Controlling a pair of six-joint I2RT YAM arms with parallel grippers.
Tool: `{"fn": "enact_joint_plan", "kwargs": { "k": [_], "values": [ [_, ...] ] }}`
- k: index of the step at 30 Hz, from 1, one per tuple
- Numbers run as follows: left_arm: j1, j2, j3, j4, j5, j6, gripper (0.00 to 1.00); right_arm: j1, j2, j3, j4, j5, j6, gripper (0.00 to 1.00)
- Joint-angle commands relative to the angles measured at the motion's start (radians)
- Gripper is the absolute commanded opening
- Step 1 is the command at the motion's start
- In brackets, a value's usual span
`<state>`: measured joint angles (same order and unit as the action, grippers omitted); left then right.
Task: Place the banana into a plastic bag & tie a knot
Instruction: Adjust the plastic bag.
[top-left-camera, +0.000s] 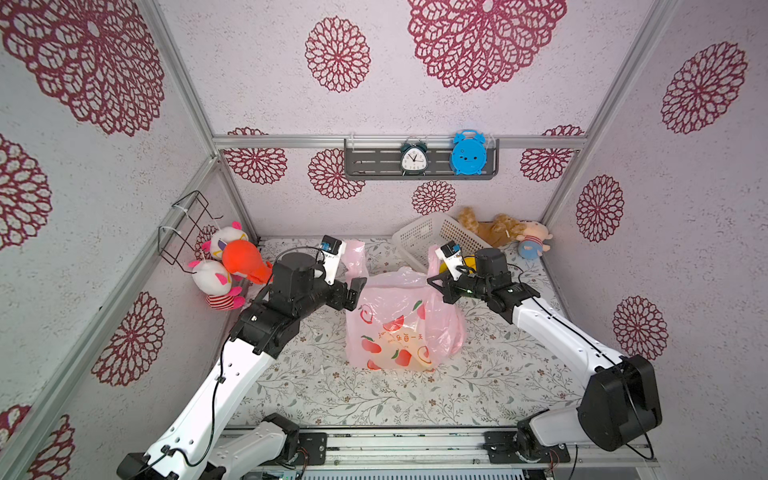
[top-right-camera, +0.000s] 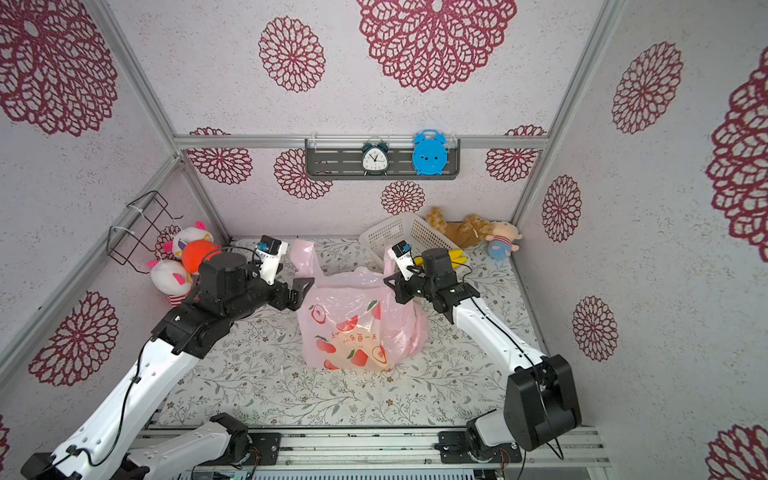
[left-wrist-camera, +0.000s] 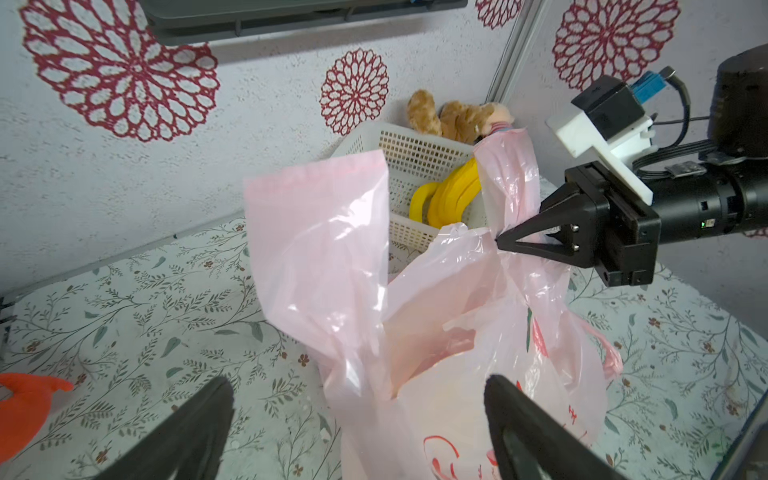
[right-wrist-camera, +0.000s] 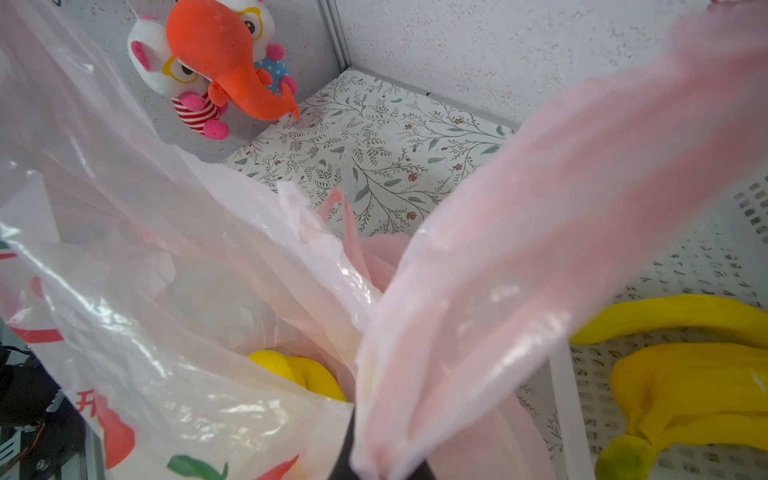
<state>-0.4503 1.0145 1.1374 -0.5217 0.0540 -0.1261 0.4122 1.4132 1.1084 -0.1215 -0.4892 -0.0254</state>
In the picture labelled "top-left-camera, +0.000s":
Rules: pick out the small doll blue outfit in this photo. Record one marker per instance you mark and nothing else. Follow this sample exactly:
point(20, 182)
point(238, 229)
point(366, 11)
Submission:
point(532, 240)

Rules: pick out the white plush toy yellow glasses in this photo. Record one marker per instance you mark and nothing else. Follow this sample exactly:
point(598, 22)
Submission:
point(211, 242)

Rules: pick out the black wire wall rack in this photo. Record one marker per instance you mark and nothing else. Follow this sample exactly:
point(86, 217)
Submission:
point(174, 242)

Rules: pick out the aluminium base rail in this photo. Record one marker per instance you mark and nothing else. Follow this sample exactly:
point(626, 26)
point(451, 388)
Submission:
point(448, 453)

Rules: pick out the white pink striped plush toy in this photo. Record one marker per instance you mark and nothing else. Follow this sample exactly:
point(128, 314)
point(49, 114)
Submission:
point(216, 283)

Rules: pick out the brown plush teddy bear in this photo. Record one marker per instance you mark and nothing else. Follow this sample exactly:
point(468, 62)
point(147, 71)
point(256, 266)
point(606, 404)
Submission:
point(500, 231)

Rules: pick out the white plastic lattice basket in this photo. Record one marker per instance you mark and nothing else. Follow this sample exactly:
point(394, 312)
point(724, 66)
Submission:
point(413, 240)

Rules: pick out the dark green alarm clock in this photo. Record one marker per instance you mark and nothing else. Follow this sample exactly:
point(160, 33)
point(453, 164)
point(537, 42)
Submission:
point(414, 160)

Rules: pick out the blue alarm clock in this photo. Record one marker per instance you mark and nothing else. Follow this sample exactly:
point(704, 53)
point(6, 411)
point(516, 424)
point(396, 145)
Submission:
point(469, 156)

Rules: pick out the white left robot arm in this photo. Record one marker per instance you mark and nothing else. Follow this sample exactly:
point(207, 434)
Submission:
point(187, 449)

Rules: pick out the pink plastic bag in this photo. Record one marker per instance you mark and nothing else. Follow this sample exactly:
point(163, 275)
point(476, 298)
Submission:
point(400, 322)

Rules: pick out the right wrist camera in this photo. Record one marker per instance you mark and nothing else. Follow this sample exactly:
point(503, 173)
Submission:
point(446, 251)

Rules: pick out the orange plush dinosaur toy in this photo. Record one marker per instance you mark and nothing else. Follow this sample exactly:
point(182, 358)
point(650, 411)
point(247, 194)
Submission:
point(244, 259)

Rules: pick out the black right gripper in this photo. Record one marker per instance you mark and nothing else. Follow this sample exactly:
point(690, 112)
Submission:
point(452, 288)

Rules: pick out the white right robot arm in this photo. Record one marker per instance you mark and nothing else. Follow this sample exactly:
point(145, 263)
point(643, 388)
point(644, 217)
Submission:
point(620, 402)

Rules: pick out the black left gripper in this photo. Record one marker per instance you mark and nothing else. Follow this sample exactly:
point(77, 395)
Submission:
point(350, 294)

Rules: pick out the grey wall shelf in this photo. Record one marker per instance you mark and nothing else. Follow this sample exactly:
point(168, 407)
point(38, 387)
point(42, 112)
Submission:
point(363, 162)

